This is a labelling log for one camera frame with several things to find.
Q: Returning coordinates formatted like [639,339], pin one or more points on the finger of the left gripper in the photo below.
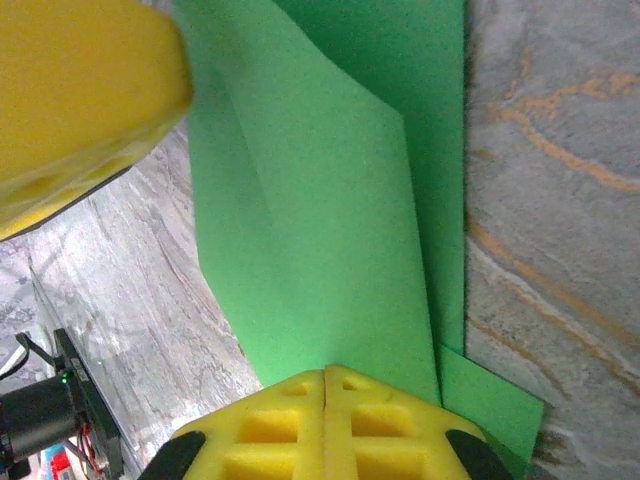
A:
[85,100]

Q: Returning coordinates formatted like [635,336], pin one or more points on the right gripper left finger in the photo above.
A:
[270,430]

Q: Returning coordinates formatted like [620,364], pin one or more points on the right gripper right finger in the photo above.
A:
[390,430]

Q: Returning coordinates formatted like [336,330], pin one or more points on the green paper sheet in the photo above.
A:
[325,225]

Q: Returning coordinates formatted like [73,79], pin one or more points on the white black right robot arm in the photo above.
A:
[35,420]

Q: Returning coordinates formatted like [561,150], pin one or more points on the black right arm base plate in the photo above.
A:
[95,410]

